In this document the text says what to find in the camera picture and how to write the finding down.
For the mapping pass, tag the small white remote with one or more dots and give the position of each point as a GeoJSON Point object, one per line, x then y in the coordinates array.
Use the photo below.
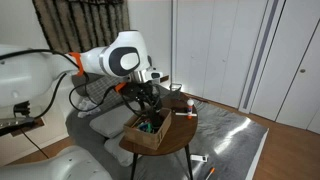
{"type": "Point", "coordinates": [199, 158]}

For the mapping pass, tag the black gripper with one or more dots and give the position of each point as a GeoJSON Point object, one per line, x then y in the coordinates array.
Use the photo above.
{"type": "Point", "coordinates": [141, 92]}

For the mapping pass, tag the brown cardboard box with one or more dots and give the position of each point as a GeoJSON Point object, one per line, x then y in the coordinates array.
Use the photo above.
{"type": "Point", "coordinates": [146, 137]}

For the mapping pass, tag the round wooden side table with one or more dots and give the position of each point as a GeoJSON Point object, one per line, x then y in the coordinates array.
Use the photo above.
{"type": "Point", "coordinates": [180, 128]}

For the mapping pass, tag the wooden top nightstand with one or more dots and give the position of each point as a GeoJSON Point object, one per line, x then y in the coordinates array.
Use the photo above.
{"type": "Point", "coordinates": [164, 79]}

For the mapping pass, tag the green marker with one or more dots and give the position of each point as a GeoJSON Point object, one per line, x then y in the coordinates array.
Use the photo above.
{"type": "Point", "coordinates": [149, 128]}

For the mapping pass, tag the wooden mounting board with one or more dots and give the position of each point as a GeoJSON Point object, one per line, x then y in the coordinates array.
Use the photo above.
{"type": "Point", "coordinates": [28, 126]}

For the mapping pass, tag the round closet door knob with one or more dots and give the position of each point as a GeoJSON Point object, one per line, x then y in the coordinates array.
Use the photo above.
{"type": "Point", "coordinates": [302, 70]}

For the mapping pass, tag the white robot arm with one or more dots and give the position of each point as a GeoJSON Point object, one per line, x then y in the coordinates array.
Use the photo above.
{"type": "Point", "coordinates": [30, 76]}

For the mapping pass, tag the plaid grey pillow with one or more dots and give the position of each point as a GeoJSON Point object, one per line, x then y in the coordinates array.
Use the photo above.
{"type": "Point", "coordinates": [100, 88]}

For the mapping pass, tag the white marker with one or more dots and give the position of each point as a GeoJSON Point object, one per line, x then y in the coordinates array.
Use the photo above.
{"type": "Point", "coordinates": [185, 114]}

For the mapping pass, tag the white glue stick orange base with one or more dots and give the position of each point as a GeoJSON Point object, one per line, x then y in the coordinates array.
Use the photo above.
{"type": "Point", "coordinates": [190, 107]}

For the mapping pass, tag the striped brown wall hanging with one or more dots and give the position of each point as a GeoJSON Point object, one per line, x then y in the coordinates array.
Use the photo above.
{"type": "Point", "coordinates": [83, 23]}

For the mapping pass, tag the blue pen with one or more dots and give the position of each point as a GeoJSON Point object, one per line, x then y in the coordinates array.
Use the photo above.
{"type": "Point", "coordinates": [143, 126]}

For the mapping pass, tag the light blue crumpled cloth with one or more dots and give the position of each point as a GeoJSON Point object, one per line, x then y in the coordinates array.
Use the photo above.
{"type": "Point", "coordinates": [87, 107]}

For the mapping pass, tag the grey sofa bed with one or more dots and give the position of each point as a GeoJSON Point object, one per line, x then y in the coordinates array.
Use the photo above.
{"type": "Point", "coordinates": [216, 140]}

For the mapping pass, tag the orange and white pen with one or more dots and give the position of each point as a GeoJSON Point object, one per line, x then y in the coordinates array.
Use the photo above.
{"type": "Point", "coordinates": [210, 173]}

